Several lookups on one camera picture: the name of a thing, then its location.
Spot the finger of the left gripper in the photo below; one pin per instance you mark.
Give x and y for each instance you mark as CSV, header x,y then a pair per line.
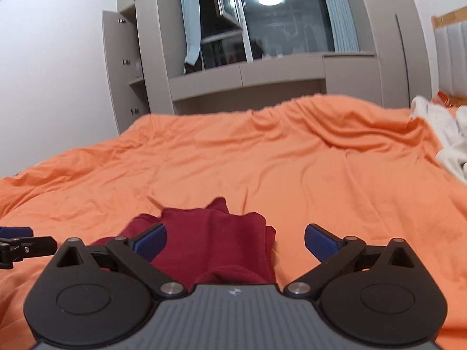
x,y
15,232
33,247

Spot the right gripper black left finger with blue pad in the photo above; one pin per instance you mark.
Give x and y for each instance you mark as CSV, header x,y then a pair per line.
x,y
101,296

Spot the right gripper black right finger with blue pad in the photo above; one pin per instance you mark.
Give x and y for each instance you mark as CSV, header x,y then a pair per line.
x,y
368,295

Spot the dark red long-sleeve shirt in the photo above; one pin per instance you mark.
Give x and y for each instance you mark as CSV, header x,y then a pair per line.
x,y
210,245

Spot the cream white clothes pile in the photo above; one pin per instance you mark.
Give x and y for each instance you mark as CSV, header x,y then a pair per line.
x,y
450,131

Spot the orange bed sheet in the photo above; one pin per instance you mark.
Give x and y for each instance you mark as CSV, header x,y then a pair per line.
x,y
343,163

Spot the open grey wardrobe door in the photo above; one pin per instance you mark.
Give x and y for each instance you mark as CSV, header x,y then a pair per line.
x,y
120,50

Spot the grey built-in wardrobe unit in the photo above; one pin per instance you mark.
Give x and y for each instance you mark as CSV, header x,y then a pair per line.
x,y
391,68

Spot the grey padded headboard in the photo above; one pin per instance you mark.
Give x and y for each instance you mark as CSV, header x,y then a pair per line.
x,y
450,41

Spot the left light blue curtain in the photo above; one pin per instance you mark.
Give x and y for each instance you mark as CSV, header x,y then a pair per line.
x,y
192,29

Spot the window with open sash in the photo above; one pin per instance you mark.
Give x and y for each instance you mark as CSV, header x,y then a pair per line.
x,y
242,30

